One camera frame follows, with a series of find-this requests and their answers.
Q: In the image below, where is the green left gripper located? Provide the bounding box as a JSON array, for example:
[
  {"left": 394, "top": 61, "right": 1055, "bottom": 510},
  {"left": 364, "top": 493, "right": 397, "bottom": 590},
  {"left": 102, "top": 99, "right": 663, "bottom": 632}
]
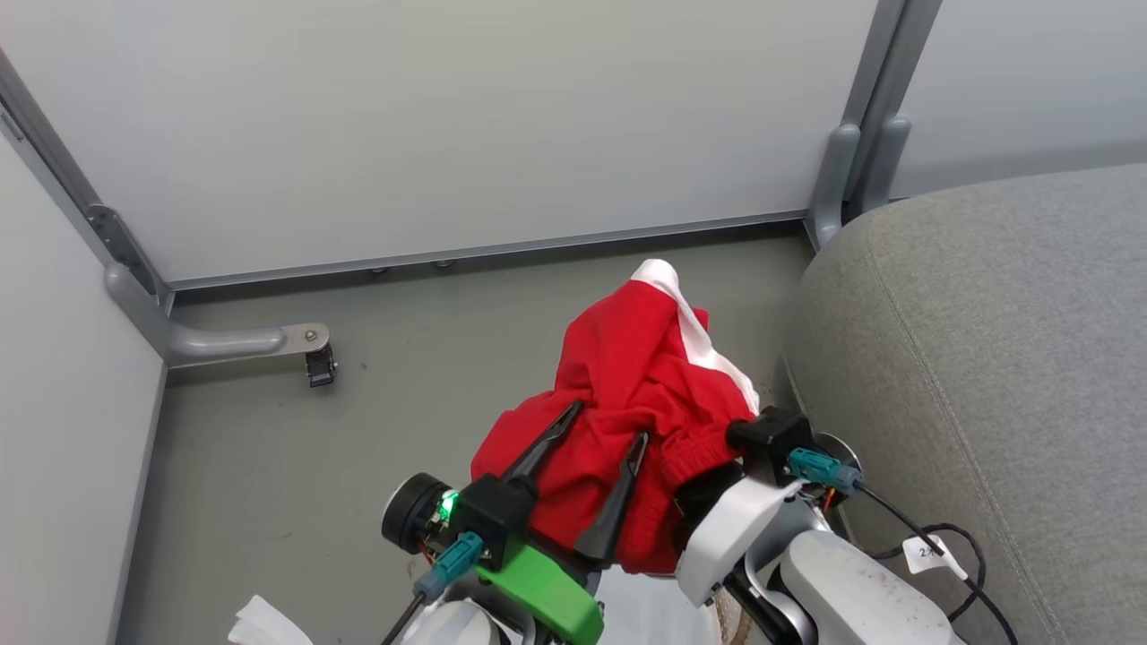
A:
[{"left": 474, "top": 400, "right": 650, "bottom": 645}]

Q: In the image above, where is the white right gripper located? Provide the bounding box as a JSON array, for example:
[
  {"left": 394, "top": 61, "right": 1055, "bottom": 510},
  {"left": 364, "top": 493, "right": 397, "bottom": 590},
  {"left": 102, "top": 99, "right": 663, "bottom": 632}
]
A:
[{"left": 672, "top": 460, "right": 807, "bottom": 607}]

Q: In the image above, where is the red garment with white stripe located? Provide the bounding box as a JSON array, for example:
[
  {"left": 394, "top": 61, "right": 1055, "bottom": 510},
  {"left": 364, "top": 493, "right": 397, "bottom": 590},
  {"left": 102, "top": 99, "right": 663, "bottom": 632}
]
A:
[{"left": 470, "top": 259, "right": 761, "bottom": 576}]

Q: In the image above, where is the black caster wheel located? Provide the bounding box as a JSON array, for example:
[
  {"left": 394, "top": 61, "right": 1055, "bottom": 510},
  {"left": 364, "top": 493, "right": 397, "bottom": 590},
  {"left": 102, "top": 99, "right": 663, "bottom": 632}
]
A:
[{"left": 305, "top": 344, "right": 340, "bottom": 389}]

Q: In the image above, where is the grey fabric sofa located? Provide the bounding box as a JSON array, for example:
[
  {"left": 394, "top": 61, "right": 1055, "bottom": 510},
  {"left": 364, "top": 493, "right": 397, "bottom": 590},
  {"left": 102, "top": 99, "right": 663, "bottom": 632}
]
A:
[{"left": 784, "top": 163, "right": 1147, "bottom": 645}]

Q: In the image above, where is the white crumpled cloth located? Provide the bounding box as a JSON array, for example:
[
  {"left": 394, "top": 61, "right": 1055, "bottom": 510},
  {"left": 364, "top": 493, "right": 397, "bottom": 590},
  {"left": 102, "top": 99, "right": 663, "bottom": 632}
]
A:
[{"left": 227, "top": 595, "right": 315, "bottom": 645}]

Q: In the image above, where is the white cable label tag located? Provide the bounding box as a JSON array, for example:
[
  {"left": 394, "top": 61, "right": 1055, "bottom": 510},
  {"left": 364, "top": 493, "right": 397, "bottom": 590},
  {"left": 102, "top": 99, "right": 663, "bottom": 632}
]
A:
[{"left": 901, "top": 534, "right": 969, "bottom": 581}]

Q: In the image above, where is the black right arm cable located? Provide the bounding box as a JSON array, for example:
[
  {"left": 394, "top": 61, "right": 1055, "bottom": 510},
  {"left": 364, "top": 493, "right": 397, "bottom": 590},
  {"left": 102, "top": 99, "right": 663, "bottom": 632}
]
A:
[{"left": 851, "top": 482, "right": 1019, "bottom": 645}]

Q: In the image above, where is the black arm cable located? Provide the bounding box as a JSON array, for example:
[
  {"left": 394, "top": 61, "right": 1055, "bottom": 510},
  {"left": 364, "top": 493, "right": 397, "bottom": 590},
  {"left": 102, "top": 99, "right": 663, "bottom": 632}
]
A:
[
  {"left": 851, "top": 482, "right": 1019, "bottom": 645},
  {"left": 381, "top": 587, "right": 429, "bottom": 645}
]

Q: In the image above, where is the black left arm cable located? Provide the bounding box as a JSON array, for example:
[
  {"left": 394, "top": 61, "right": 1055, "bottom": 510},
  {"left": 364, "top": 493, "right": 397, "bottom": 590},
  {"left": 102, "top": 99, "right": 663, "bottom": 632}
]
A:
[{"left": 381, "top": 587, "right": 429, "bottom": 645}]

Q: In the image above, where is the black looped cable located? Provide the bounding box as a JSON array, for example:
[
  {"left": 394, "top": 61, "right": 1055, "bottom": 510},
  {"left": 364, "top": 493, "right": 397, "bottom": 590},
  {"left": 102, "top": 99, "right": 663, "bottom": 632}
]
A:
[{"left": 867, "top": 523, "right": 988, "bottom": 623}]

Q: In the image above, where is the grey partition bottom rail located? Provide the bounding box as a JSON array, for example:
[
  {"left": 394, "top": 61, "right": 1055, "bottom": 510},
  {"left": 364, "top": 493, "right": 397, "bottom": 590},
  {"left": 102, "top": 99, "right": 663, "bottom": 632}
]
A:
[{"left": 166, "top": 211, "right": 809, "bottom": 293}]

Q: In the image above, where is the grey partition foot bracket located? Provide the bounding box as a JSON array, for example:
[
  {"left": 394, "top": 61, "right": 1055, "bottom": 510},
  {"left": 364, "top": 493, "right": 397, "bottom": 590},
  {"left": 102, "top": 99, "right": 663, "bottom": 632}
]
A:
[{"left": 103, "top": 262, "right": 332, "bottom": 368}]

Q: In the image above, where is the grey double partition post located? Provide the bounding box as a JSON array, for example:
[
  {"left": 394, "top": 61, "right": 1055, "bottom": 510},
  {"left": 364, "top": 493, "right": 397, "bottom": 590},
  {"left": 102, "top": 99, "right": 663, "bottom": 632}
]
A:
[{"left": 805, "top": 0, "right": 944, "bottom": 252}]

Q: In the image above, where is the grey slanted partition post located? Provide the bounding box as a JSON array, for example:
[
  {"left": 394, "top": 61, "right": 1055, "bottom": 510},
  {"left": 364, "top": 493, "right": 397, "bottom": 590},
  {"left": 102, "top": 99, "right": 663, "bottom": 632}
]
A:
[{"left": 0, "top": 49, "right": 173, "bottom": 310}]

